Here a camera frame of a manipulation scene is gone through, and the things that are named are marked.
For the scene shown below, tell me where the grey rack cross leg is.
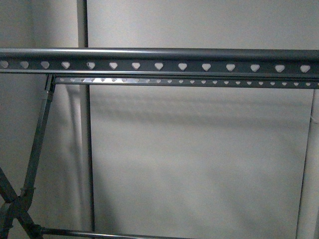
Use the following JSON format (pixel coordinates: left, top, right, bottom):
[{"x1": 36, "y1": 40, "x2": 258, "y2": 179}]
[
  {"x1": 0, "y1": 74, "x2": 56, "y2": 239},
  {"x1": 0, "y1": 171, "x2": 43, "y2": 239}
]

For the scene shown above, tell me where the grey perforated rack rail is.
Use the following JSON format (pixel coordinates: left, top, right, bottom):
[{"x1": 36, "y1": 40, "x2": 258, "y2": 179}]
[
  {"x1": 54, "y1": 77, "x2": 319, "y2": 90},
  {"x1": 0, "y1": 48, "x2": 319, "y2": 78}
]

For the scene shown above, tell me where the grey front perforated rack rail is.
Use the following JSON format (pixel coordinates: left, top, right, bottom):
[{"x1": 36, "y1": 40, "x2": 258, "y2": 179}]
[{"x1": 0, "y1": 48, "x2": 319, "y2": 78}]

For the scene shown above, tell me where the grey rack lower bar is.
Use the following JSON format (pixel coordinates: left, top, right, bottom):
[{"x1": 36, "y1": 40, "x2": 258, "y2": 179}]
[{"x1": 39, "y1": 227, "x2": 197, "y2": 239}]

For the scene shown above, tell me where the grey rear perforated rack rail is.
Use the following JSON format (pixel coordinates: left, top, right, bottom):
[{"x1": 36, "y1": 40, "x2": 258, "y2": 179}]
[{"x1": 54, "y1": 77, "x2": 319, "y2": 90}]

